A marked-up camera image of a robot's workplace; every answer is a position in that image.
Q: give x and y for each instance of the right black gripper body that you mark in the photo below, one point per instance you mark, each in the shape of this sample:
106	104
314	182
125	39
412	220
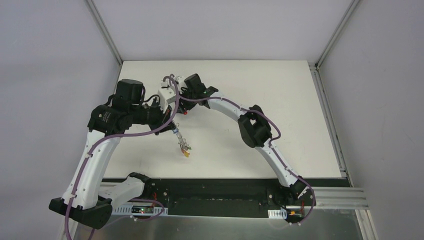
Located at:
185	87

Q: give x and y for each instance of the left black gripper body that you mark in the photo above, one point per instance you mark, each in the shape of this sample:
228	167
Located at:
167	123

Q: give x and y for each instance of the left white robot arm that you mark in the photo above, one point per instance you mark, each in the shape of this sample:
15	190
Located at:
84	201

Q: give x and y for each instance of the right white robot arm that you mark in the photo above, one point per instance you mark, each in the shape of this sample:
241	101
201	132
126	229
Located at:
257	131

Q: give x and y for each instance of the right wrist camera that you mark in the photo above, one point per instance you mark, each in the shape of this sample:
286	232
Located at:
167	81

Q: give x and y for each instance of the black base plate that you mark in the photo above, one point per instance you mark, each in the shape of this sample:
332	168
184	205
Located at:
236	197

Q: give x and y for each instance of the left white cable duct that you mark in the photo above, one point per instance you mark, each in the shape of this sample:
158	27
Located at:
140	210

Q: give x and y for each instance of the white cable duct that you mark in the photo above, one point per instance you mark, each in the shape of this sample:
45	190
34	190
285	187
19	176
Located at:
277	214
140	210

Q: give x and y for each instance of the right white cable duct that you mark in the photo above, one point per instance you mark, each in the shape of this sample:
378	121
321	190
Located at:
277	214

